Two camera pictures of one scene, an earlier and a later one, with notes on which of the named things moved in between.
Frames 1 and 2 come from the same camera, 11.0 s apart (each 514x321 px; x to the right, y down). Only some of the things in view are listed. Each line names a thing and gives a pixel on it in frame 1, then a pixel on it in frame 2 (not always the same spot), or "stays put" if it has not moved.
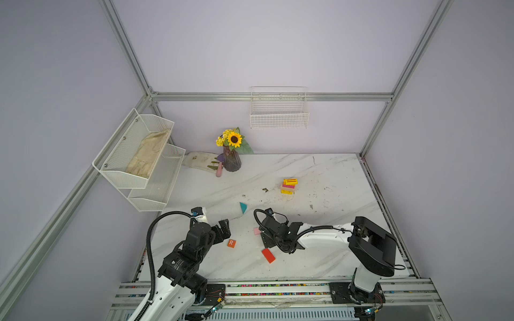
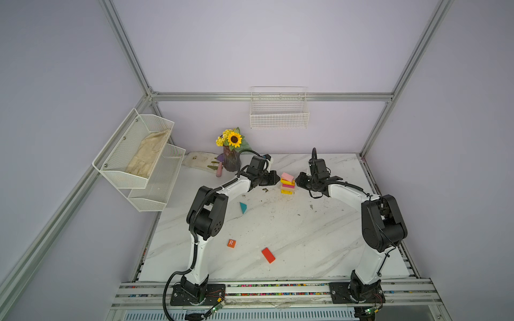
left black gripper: (219, 237) -> (274, 178)
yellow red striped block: (290, 182) stays put
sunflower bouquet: (234, 140) stays put
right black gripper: (268, 243) -> (300, 182)
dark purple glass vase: (231, 159) stays put
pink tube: (219, 172) stays put
